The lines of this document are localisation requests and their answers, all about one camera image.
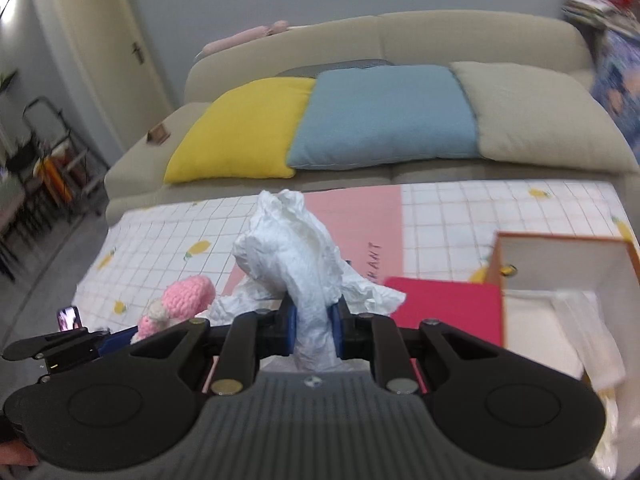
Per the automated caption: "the black metal rack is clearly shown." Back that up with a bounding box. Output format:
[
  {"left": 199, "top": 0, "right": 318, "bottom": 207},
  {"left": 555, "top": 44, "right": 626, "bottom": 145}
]
[{"left": 0, "top": 97, "right": 108, "bottom": 281}]

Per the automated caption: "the checked printed tablecloth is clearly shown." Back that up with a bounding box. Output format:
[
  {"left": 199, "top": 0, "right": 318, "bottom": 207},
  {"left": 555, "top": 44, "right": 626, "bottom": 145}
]
[{"left": 75, "top": 180, "right": 636, "bottom": 341}]

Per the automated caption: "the pink plush toy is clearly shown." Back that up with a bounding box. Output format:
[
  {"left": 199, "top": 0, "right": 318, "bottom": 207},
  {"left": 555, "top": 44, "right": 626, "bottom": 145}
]
[{"left": 200, "top": 21, "right": 291, "bottom": 56}]

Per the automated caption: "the white tissue paper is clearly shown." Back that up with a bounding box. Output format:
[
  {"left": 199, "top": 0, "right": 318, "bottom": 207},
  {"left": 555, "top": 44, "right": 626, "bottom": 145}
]
[{"left": 207, "top": 189, "right": 407, "bottom": 373}]

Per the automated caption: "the pink crocheted toy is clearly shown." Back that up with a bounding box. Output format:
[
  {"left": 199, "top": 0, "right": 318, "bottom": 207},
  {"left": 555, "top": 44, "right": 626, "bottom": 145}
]
[{"left": 131, "top": 275, "right": 217, "bottom": 343}]

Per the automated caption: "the orange cardboard box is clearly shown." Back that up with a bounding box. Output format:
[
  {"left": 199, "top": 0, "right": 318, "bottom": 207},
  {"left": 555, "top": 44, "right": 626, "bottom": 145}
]
[{"left": 482, "top": 232, "right": 640, "bottom": 396}]

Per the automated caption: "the beige pillow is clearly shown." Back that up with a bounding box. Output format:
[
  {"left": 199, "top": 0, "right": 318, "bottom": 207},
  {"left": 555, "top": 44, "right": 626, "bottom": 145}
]
[{"left": 450, "top": 61, "right": 640, "bottom": 173}]

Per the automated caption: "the beige sofa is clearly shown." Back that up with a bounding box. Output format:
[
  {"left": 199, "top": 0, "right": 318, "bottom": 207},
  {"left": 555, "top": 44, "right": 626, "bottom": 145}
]
[{"left": 104, "top": 12, "right": 640, "bottom": 226}]

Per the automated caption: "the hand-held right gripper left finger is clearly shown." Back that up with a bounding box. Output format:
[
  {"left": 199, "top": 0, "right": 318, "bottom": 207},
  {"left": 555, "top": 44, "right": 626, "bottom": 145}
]
[{"left": 127, "top": 296, "right": 298, "bottom": 395}]

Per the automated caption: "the red box lid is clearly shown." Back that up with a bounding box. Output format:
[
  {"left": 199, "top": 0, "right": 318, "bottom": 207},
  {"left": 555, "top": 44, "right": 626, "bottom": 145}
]
[{"left": 202, "top": 276, "right": 503, "bottom": 393}]

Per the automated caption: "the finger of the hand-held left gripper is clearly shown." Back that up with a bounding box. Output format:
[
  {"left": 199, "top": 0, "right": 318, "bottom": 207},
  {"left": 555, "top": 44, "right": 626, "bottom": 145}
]
[{"left": 2, "top": 327, "right": 138, "bottom": 362}]

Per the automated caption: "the grey striped cushion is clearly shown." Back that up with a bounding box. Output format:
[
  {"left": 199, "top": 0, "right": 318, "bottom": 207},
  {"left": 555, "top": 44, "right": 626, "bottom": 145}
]
[{"left": 277, "top": 58, "right": 396, "bottom": 78}]

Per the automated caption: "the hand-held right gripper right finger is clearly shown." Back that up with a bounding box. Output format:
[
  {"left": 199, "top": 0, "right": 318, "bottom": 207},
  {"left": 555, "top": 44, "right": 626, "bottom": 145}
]
[{"left": 327, "top": 296, "right": 501, "bottom": 395}]

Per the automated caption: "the cream door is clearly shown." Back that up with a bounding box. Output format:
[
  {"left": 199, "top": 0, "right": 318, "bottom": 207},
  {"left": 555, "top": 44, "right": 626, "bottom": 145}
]
[{"left": 47, "top": 0, "right": 173, "bottom": 156}]

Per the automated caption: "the blue pillow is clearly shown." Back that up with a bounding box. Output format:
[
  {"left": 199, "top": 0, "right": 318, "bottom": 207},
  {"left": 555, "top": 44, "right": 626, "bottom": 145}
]
[{"left": 286, "top": 65, "right": 481, "bottom": 170}]

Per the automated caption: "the clear plastic bag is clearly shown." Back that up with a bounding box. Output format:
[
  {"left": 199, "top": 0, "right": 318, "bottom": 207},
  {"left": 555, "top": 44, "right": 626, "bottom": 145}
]
[{"left": 550, "top": 290, "right": 626, "bottom": 391}]

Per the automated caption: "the blue printed cloth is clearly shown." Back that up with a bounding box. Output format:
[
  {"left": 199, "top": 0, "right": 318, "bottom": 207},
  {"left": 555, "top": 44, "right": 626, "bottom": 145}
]
[{"left": 590, "top": 30, "right": 640, "bottom": 161}]

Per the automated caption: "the yellow pillow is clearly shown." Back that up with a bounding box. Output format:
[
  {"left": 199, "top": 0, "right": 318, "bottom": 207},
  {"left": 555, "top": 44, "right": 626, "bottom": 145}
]
[{"left": 164, "top": 77, "right": 317, "bottom": 184}]

